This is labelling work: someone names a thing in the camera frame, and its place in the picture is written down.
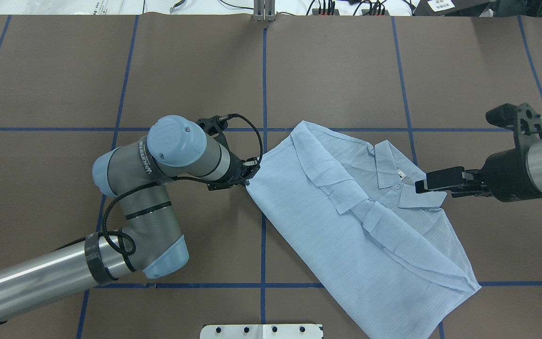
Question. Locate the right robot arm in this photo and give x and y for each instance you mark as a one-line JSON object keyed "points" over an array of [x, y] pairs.
{"points": [[534, 164]]}

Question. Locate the white camera mast base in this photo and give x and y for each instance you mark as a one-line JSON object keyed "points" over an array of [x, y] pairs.
{"points": [[263, 331]]}

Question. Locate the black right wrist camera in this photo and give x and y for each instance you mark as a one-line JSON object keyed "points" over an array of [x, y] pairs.
{"points": [[522, 120]]}

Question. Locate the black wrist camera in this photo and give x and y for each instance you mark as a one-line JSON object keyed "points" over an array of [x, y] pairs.
{"points": [[215, 127], [522, 120]]}

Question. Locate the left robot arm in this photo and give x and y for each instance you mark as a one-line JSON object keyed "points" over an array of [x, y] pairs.
{"points": [[139, 229]]}

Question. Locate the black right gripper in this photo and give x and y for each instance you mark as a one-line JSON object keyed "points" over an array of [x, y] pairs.
{"points": [[505, 175]]}

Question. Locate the light blue button shirt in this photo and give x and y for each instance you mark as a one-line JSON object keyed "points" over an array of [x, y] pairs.
{"points": [[388, 255]]}

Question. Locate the aluminium frame post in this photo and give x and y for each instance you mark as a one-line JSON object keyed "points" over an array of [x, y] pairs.
{"points": [[264, 11]]}

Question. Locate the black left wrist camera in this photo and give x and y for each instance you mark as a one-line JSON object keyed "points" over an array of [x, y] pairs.
{"points": [[215, 127]]}

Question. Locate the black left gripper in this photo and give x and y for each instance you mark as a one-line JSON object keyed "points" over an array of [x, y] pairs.
{"points": [[235, 167]]}

